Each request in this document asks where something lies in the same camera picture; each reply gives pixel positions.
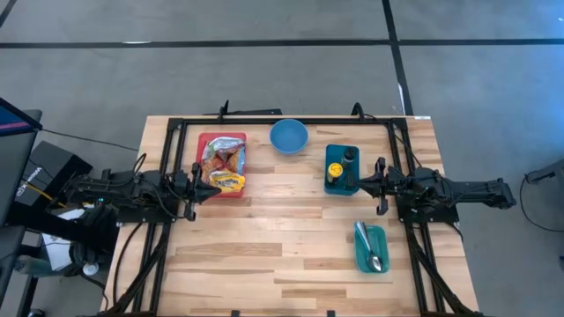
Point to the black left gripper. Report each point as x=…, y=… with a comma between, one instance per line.
x=187, y=189

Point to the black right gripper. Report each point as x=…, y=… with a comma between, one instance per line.
x=387, y=185

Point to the black pepper tin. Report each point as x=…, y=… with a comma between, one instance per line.
x=351, y=179

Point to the yellow ramen packet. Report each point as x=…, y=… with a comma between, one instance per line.
x=227, y=180

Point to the red ramen packet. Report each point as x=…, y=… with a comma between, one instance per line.
x=207, y=165

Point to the yellow lid spice jar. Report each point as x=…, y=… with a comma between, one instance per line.
x=335, y=169

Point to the blue ramen packet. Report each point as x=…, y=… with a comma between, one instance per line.
x=241, y=160

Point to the green pink ramen packet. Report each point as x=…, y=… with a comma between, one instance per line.
x=224, y=145

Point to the teal silicone spoon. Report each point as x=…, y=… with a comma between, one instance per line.
x=359, y=244

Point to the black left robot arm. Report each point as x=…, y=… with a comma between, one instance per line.
x=123, y=189

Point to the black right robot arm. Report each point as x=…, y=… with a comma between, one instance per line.
x=458, y=191

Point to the red plastic bin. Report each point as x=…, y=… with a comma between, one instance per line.
x=200, y=143

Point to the blue plastic bin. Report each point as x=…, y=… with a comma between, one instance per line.
x=337, y=152

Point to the mint green plastic bin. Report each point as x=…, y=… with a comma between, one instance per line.
x=382, y=244

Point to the black table clamp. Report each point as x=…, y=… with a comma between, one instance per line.
x=224, y=110
x=358, y=110

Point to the white table label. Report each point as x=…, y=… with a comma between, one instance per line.
x=423, y=117

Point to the light blue bowl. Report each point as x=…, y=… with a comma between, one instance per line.
x=288, y=136

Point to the white round object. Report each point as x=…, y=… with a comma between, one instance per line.
x=90, y=268

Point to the black equipment case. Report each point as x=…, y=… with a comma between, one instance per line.
x=48, y=160

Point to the white paper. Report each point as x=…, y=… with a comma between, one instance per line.
x=57, y=251

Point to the monitor with blue screen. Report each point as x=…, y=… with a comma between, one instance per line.
x=15, y=145

